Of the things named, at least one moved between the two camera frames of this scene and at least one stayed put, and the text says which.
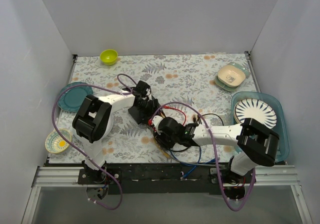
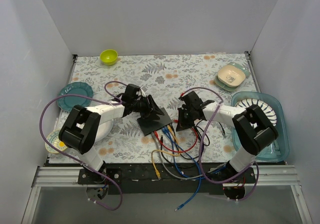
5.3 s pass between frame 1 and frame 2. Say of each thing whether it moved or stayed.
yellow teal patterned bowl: stayed
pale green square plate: stayed
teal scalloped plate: stayed
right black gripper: moved
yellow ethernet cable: moved
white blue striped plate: stayed
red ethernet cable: moved
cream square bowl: stayed
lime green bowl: stayed
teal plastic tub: stayed
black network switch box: moved
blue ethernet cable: moved
